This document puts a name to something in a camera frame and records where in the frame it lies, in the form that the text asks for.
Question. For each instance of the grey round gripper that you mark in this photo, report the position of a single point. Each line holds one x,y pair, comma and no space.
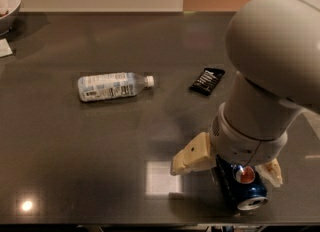
245,144

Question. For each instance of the clear plastic water bottle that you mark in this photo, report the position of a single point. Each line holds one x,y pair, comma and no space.
112,86

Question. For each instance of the silver metal bowl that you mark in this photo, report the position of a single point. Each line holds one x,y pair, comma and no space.
9,10

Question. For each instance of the white paper napkin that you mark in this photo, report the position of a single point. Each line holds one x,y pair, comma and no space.
5,49

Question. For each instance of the black snack bar wrapper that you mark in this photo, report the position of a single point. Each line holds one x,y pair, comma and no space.
207,81

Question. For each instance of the blue pepsi can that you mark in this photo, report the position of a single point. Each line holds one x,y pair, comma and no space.
241,185

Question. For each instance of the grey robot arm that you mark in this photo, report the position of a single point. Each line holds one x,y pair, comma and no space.
275,47

